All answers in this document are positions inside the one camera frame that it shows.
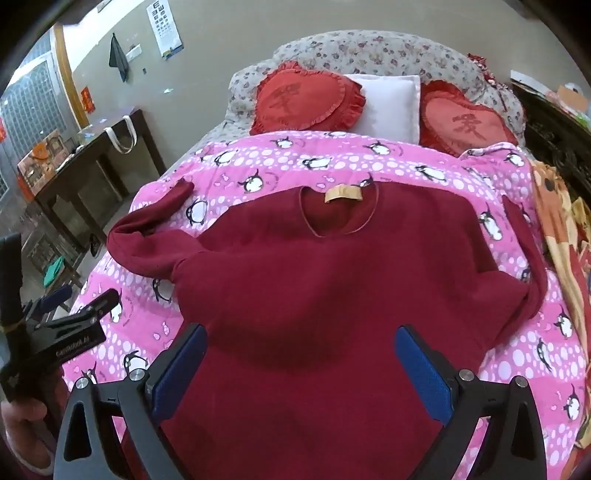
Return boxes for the dark wooden desk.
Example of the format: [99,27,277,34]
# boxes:
[18,107,167,259]

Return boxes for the cardboard box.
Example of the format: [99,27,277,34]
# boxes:
[17,129,68,201]

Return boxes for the glass block window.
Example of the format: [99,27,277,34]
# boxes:
[0,28,79,195]

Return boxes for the white pillow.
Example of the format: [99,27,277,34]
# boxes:
[344,73,422,145]

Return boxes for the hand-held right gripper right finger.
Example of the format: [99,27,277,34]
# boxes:
[394,325,548,480]

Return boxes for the papers on cabinet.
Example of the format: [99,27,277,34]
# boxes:
[510,69,591,121]

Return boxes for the dark hanging cloth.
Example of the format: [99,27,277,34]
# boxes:
[109,33,128,83]

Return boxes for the red heart pillow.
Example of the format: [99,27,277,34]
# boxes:
[419,79,520,157]
[250,61,367,136]

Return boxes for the green cloth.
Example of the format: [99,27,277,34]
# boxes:
[42,256,65,287]

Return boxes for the dark carved wooden cabinet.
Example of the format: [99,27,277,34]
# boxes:
[510,78,591,195]

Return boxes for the pink penguin blanket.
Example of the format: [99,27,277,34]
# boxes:
[60,130,591,480]

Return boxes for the eye chart poster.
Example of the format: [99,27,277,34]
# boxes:
[147,0,184,58]

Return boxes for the person's left hand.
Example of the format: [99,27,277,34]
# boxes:
[0,399,57,476]

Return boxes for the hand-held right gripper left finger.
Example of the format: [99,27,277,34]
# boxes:
[54,323,208,480]

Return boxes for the white bag handles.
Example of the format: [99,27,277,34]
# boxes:
[104,124,138,154]

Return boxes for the orange printed blanket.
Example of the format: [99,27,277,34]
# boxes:
[529,159,591,370]

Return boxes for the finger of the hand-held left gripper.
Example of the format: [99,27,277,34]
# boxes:
[55,288,122,330]
[37,285,74,312]

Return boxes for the dark red sweater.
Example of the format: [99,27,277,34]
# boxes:
[107,178,550,480]

